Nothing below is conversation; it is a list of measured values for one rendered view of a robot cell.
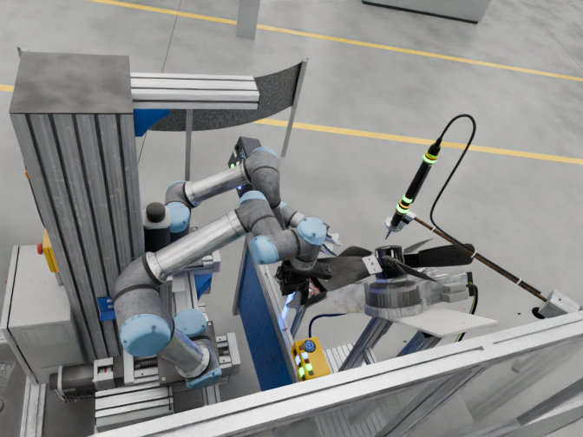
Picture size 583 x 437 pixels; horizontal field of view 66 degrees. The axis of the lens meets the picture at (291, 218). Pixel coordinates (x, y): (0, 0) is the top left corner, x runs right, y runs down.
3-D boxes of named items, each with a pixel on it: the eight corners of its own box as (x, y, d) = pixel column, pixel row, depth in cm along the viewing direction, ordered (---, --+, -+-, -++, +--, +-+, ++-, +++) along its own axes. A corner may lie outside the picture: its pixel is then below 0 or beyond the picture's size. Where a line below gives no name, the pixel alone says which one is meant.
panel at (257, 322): (274, 436, 244) (299, 389, 196) (273, 436, 243) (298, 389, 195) (238, 305, 292) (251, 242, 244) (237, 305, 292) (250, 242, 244)
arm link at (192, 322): (199, 319, 169) (201, 300, 160) (210, 351, 162) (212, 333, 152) (167, 328, 165) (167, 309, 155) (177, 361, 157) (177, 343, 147)
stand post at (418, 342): (359, 425, 268) (443, 334, 184) (345, 429, 265) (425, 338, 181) (356, 418, 271) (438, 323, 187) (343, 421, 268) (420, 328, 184)
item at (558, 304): (569, 318, 157) (586, 305, 150) (565, 332, 152) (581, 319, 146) (541, 300, 160) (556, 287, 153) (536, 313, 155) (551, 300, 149)
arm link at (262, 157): (156, 208, 191) (271, 163, 176) (160, 184, 201) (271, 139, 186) (173, 225, 199) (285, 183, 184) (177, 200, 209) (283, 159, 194)
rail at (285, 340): (306, 397, 194) (310, 390, 188) (298, 400, 192) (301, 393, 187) (252, 236, 247) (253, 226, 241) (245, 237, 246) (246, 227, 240)
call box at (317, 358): (324, 384, 180) (331, 373, 172) (302, 390, 176) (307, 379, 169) (311, 347, 189) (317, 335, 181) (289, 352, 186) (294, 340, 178)
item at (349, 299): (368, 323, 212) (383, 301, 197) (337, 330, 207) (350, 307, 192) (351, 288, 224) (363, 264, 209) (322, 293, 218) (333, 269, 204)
